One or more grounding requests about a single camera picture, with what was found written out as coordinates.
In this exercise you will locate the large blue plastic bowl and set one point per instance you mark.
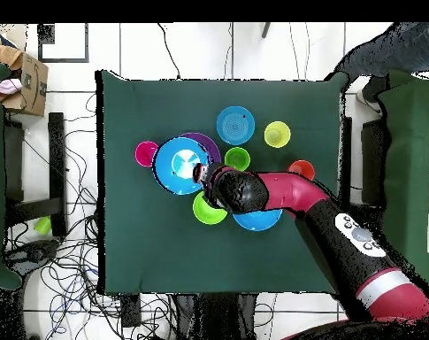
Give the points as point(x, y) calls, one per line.
point(164, 170)
point(256, 221)

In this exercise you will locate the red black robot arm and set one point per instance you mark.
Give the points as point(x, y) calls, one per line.
point(292, 191)

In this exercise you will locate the purple plastic bowl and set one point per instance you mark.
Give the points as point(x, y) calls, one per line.
point(208, 141)

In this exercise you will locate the green plastic bowl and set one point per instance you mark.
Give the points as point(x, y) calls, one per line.
point(203, 212)

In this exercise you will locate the green plastic cup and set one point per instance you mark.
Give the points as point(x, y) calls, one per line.
point(237, 158)

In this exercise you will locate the pink plastic cup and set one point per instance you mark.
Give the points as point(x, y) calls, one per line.
point(145, 154)

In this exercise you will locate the small patterned blue bowl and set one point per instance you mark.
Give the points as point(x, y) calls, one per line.
point(235, 125)

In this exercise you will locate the dark green tablecloth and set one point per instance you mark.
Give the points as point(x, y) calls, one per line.
point(200, 255)

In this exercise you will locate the yellow plastic cup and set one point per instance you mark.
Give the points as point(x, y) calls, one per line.
point(277, 134)

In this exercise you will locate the orange plastic cup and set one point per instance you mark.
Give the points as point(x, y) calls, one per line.
point(302, 168)

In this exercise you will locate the black metal stand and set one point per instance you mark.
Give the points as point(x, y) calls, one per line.
point(56, 159)

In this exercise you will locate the black power adapter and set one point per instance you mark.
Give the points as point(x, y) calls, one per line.
point(131, 311)

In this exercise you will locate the green cup on floor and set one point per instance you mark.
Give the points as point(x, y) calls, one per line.
point(43, 226)

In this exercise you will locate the black cabinet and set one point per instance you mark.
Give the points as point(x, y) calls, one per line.
point(371, 163)

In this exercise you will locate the cardboard box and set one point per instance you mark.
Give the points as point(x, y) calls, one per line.
point(33, 95)

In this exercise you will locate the dark grey machine foot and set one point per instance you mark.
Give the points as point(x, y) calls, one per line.
point(33, 251)

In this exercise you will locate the pink cloth bundle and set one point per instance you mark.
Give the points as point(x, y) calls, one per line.
point(9, 86)

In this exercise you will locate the person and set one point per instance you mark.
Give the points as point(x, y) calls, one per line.
point(394, 53)

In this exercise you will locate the black square frame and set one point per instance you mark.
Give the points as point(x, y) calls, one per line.
point(45, 35)

